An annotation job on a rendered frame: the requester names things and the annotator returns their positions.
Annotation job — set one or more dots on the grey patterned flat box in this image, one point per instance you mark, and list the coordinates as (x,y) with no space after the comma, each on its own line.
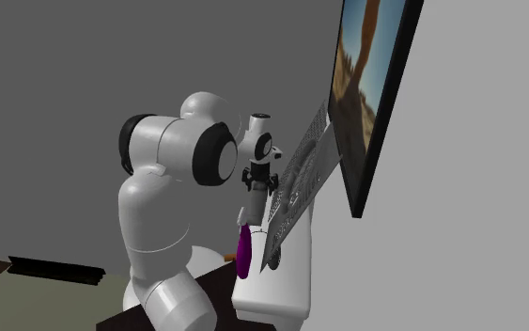
(298,183)

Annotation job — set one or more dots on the dark robot stand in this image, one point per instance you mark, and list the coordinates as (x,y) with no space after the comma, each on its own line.
(220,289)

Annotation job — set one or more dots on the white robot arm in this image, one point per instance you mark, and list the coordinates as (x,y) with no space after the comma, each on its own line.
(154,206)

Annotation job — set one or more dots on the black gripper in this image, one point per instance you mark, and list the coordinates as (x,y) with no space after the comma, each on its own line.
(259,168)

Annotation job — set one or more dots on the black framed wall picture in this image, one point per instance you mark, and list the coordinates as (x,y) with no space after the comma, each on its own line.
(360,91)

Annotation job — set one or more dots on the purple bottle with white cap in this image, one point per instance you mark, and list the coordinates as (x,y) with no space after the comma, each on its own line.
(244,252)

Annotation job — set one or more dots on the black long flat object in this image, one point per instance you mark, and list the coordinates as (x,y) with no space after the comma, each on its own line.
(55,270)

